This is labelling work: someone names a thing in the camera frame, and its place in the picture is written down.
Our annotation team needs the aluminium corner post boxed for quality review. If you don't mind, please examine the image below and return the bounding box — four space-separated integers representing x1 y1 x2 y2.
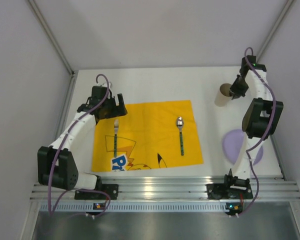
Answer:
25 0 75 76
246 0 296 62

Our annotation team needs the beige paper cup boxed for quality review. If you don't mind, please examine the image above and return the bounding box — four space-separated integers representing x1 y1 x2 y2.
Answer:
214 83 232 107

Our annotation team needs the slotted grey cable duct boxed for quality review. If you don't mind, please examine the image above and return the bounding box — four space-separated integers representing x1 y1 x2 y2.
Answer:
38 202 243 213

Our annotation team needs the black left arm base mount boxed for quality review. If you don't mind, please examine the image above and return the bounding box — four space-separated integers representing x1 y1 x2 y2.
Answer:
74 184 119 200

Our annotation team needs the lilac plastic plate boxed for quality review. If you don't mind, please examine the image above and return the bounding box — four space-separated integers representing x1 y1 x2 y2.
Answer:
222 129 264 165

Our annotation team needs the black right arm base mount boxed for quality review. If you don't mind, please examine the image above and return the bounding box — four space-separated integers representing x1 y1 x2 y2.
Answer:
206 174 253 200

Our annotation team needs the green handled spoon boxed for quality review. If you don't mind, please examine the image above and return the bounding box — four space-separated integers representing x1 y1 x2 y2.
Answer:
176 116 185 156

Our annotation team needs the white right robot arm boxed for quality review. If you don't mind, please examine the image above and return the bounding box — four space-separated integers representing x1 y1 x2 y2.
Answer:
224 55 284 194

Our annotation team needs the green handled fork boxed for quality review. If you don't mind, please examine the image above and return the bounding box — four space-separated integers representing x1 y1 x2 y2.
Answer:
113 119 119 158

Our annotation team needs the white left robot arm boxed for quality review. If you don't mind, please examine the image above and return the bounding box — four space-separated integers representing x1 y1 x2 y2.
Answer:
37 86 128 191

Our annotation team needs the right aluminium corner post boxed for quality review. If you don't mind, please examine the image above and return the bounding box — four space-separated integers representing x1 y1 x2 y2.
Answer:
246 0 296 62

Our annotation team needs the yellow cartoon print placemat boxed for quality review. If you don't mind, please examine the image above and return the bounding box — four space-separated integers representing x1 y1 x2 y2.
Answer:
91 100 204 172

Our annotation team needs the left aluminium corner post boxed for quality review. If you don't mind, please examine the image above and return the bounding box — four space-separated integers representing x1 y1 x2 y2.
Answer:
25 0 75 76

